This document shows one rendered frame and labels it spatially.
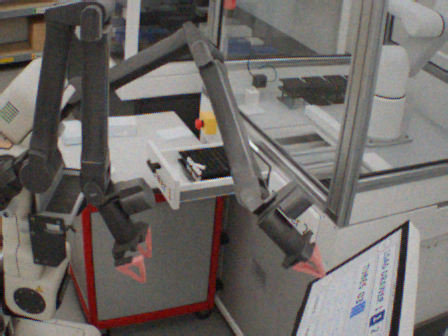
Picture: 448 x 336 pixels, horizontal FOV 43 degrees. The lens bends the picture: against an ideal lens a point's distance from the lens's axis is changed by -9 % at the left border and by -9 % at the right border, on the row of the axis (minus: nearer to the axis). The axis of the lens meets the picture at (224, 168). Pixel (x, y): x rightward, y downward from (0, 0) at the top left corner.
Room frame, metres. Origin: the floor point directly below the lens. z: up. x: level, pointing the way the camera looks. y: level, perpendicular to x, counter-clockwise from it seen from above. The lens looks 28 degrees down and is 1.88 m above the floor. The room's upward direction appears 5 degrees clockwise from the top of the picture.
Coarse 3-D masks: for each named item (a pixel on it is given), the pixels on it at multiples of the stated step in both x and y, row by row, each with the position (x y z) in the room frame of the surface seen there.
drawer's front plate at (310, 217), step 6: (270, 174) 1.77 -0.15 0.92; (276, 174) 1.75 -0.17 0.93; (270, 180) 1.77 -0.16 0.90; (276, 180) 1.73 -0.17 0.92; (282, 180) 1.72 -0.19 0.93; (270, 186) 1.76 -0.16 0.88; (276, 186) 1.73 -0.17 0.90; (282, 186) 1.70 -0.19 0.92; (270, 192) 1.76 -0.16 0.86; (306, 210) 1.56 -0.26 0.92; (312, 210) 1.55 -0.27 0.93; (300, 216) 1.58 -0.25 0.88; (306, 216) 1.56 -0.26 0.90; (312, 216) 1.53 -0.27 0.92; (318, 216) 1.52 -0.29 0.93; (294, 222) 1.61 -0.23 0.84; (300, 222) 1.58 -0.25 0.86; (306, 222) 1.55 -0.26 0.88; (312, 222) 1.53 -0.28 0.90; (318, 222) 1.52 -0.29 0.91; (300, 228) 1.57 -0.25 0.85; (306, 228) 1.55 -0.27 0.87; (312, 228) 1.52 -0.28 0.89; (312, 240) 1.52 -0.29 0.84
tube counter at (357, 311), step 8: (368, 288) 0.94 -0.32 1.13; (360, 296) 0.93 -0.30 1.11; (352, 304) 0.92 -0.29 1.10; (360, 304) 0.90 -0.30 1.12; (352, 312) 0.89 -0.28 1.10; (360, 312) 0.87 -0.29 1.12; (352, 320) 0.87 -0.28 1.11; (360, 320) 0.85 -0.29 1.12; (352, 328) 0.84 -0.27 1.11; (360, 328) 0.82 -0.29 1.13
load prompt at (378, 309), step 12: (384, 252) 1.04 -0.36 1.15; (384, 264) 0.99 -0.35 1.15; (384, 276) 0.95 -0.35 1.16; (372, 288) 0.93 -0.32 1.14; (384, 288) 0.90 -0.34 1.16; (372, 300) 0.89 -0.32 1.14; (384, 300) 0.86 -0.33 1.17; (372, 312) 0.85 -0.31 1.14; (384, 312) 0.82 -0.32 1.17; (372, 324) 0.81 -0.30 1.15; (384, 324) 0.78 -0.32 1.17
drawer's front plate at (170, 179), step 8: (152, 144) 1.88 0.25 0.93; (152, 152) 1.85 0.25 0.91; (152, 160) 1.85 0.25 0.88; (160, 160) 1.78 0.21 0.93; (168, 168) 1.72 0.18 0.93; (152, 176) 1.84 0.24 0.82; (160, 176) 1.77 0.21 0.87; (168, 176) 1.71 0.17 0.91; (176, 176) 1.68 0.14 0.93; (160, 184) 1.77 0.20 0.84; (168, 184) 1.70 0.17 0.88; (176, 184) 1.65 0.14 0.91; (168, 192) 1.70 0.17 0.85; (176, 192) 1.65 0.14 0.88; (168, 200) 1.70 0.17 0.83; (176, 200) 1.66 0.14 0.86; (176, 208) 1.66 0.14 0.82
